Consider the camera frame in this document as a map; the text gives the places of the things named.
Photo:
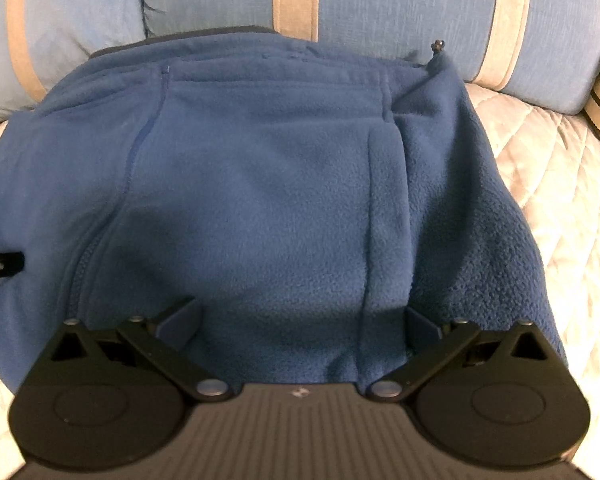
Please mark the blue fleece jacket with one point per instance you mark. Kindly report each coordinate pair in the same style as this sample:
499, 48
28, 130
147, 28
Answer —
280, 185

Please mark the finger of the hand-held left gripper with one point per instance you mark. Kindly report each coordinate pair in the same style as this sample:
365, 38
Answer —
5, 262

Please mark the small blue striped pillow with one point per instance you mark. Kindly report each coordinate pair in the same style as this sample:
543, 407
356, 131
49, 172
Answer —
80, 10

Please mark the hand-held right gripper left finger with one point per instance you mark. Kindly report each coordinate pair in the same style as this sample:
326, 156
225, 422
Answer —
177, 322

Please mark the large blue striped pillow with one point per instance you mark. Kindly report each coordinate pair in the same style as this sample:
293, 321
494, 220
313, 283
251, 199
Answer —
395, 5

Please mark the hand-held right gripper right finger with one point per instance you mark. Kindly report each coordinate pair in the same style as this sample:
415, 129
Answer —
422, 325

